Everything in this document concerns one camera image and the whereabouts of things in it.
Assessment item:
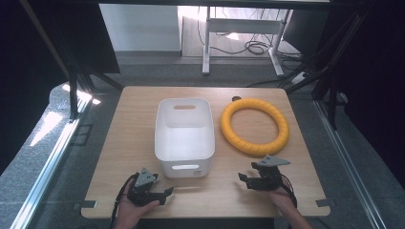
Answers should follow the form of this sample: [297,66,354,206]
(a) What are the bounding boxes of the black curtain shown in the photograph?
[313,0,405,189]
[0,0,121,176]

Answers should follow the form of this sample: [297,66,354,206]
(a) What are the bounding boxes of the black metal stand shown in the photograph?
[18,0,124,122]
[278,0,375,131]

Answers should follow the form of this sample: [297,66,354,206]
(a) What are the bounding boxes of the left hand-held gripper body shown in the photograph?
[126,167,161,207]

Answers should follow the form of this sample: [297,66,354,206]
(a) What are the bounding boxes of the black floor cables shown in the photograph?
[196,8,304,66]

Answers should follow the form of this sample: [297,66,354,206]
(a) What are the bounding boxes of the person's left hand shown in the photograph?
[114,183,160,223]

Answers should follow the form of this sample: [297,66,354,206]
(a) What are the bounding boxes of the dark monitor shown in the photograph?
[282,9,330,55]

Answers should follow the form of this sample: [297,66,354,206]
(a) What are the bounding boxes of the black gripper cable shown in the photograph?
[279,174,299,209]
[109,172,140,229]

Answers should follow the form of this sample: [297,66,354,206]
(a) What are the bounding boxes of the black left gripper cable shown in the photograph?
[109,172,140,229]

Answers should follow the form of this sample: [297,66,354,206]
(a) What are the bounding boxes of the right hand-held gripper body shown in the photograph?
[253,155,291,192]

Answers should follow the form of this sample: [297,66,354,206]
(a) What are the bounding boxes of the white metal desk frame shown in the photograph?
[202,5,292,78]

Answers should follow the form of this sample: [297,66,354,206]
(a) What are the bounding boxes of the white plastic storage bin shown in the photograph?
[154,97,216,179]

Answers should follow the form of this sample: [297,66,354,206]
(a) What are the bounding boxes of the aluminium floor rail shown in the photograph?
[312,98,387,229]
[9,94,94,229]

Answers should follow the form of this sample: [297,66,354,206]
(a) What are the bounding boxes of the yellow ribbed ring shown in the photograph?
[220,97,290,157]

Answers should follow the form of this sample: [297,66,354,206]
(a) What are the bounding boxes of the person's right hand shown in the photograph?
[266,182,298,216]

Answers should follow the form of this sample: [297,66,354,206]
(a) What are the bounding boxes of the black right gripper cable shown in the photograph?
[279,174,299,209]

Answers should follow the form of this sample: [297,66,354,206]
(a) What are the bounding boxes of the white power strip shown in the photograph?
[290,72,309,86]

